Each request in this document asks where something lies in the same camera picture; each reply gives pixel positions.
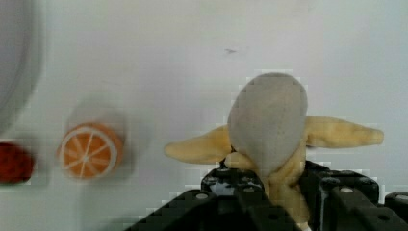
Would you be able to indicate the plush peeled banana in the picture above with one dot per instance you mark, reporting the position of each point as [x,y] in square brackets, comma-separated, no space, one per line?
[268,131]

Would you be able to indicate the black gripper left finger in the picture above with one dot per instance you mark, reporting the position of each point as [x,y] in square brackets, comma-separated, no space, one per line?
[242,204]

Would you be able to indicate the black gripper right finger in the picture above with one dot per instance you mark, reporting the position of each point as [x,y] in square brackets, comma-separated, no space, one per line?
[332,194]

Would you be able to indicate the lavender round plate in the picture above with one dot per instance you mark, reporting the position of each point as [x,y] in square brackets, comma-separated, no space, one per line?
[20,56]

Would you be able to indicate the plush red strawberry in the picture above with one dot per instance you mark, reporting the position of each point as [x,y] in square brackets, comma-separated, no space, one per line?
[16,164]

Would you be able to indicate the plush orange slice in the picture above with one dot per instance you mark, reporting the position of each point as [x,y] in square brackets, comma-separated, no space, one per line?
[90,151]

